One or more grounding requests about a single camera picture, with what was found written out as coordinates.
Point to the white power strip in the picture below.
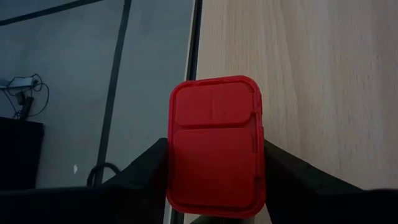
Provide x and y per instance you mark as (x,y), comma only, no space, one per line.
(20,82)

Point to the black box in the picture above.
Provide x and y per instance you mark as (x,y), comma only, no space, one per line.
(18,149)

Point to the wooden shelf black metal legs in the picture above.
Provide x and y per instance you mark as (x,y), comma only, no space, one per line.
(311,77)

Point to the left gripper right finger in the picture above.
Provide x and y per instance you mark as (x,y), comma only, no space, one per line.
(298,186)

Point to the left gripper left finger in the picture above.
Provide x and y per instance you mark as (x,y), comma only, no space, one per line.
(146,186)

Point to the red-lid patterned spice tin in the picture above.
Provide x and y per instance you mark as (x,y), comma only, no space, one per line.
(214,140)

